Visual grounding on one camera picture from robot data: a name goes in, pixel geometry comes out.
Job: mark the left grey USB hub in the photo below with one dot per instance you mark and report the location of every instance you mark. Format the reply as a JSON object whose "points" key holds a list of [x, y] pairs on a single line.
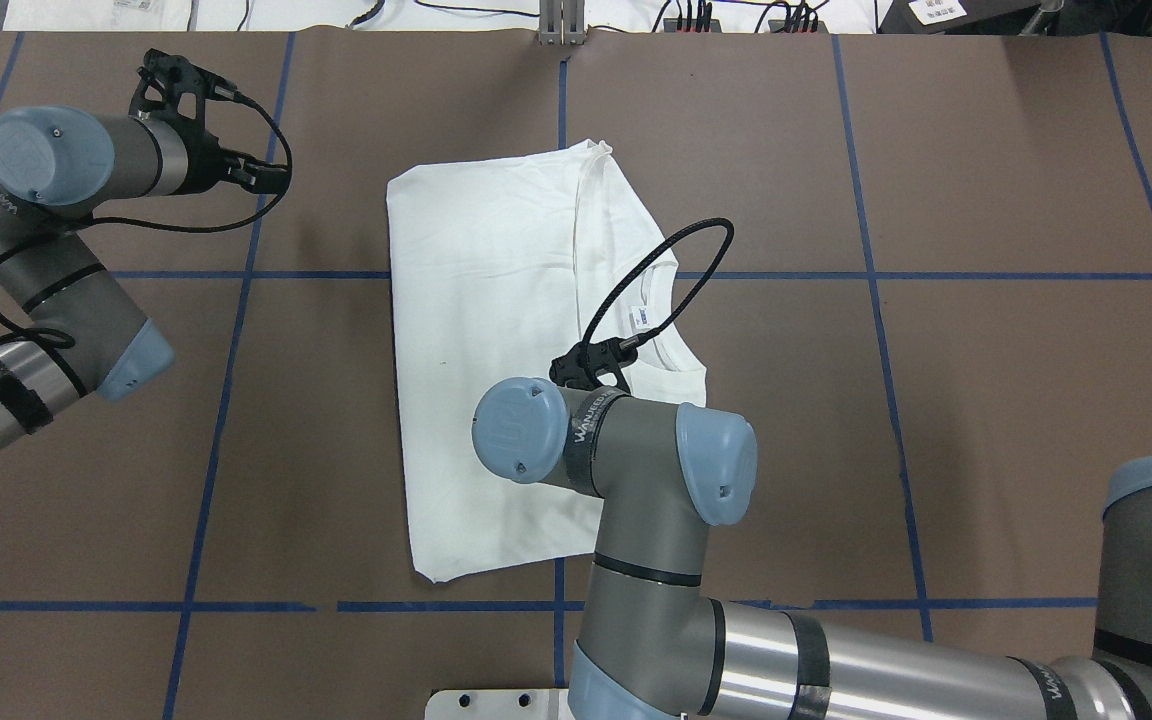
{"points": [[686, 17]]}

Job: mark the grey usb hub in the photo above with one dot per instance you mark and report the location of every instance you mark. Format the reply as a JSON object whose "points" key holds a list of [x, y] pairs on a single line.
{"points": [[686, 17], [798, 18]]}

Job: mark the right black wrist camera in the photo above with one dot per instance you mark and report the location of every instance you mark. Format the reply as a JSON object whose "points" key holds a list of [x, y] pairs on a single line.
{"points": [[587, 362]]}

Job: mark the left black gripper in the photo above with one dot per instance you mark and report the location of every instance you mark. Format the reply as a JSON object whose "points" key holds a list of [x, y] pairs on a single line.
{"points": [[204, 163]]}

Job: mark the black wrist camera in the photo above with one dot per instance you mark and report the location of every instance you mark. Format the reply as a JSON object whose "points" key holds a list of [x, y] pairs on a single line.
{"points": [[172, 87], [587, 362]]}

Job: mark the right grey USB hub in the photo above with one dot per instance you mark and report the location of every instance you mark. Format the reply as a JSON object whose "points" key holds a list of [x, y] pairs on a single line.
{"points": [[798, 18]]}

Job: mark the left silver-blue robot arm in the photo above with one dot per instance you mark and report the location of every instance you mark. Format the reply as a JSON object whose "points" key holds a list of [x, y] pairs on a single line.
{"points": [[69, 329]]}

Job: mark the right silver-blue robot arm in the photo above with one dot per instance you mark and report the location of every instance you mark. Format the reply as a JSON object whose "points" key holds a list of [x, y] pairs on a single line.
{"points": [[680, 514]]}

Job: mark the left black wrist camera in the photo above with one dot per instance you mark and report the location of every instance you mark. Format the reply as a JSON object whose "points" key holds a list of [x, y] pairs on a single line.
{"points": [[172, 87]]}

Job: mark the aluminium frame post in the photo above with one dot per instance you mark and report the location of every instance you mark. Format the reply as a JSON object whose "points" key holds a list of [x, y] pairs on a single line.
{"points": [[562, 22]]}

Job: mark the black box with label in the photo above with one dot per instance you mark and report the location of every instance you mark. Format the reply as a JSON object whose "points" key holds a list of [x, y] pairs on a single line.
{"points": [[988, 18]]}

